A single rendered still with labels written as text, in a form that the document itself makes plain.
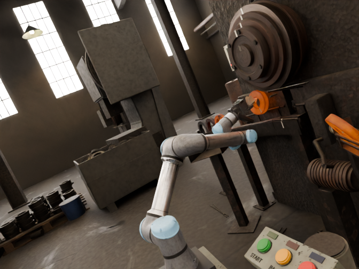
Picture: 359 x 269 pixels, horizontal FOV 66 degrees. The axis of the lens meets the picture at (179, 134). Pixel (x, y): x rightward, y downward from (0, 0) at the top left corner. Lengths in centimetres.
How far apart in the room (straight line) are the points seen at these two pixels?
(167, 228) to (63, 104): 1027
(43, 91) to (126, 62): 762
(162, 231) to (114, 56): 309
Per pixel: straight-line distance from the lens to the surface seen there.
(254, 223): 213
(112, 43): 405
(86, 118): 1126
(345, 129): 113
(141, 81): 402
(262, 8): 151
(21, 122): 1137
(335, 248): 92
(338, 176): 133
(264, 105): 174
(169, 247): 125
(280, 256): 79
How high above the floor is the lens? 108
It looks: 8 degrees down
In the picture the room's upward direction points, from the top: 23 degrees counter-clockwise
